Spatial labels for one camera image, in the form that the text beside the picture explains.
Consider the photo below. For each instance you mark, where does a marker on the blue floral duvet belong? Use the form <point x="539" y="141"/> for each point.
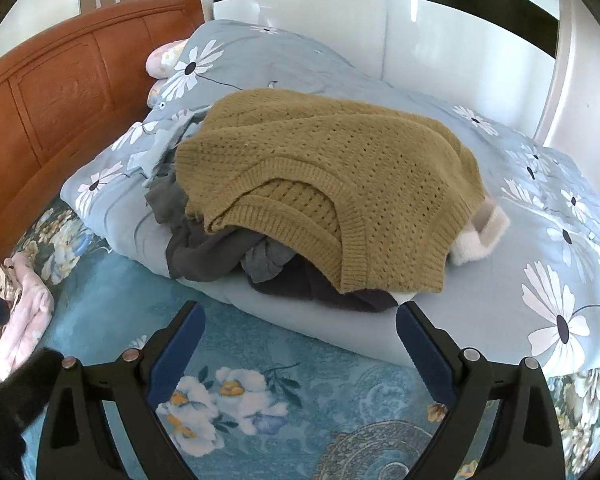
<point x="330" y="65"/>

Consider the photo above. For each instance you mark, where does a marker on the pink fleece cloth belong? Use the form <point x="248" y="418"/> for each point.
<point x="20" y="310"/>

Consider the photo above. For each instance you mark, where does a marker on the dark grey garment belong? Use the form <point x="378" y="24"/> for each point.
<point x="205" y="255"/>

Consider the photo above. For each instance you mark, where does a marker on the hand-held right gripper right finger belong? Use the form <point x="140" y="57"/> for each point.
<point x="425" y="355"/>

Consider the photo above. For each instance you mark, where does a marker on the white wardrobe with black stripes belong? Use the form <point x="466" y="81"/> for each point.
<point x="430" y="35"/>

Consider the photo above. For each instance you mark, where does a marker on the blue-grey garment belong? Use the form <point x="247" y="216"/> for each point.
<point x="267" y="262"/>

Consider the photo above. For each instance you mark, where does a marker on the grey-green garment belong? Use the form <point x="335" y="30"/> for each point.
<point x="165" y="200"/>

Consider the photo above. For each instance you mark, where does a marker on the white fluffy garment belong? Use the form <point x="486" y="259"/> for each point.
<point x="480" y="237"/>

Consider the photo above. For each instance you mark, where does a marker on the black garment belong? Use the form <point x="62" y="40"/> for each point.
<point x="320" y="292"/>

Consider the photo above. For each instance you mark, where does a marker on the wooden headboard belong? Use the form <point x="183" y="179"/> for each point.
<point x="55" y="110"/>

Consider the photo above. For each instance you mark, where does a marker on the pink floral pillow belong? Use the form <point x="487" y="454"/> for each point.
<point x="164" y="57"/>

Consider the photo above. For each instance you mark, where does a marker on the tan knit sweater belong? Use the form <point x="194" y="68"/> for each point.
<point x="340" y="180"/>

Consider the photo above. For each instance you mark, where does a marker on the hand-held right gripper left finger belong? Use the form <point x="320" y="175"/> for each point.
<point x="180" y="355"/>

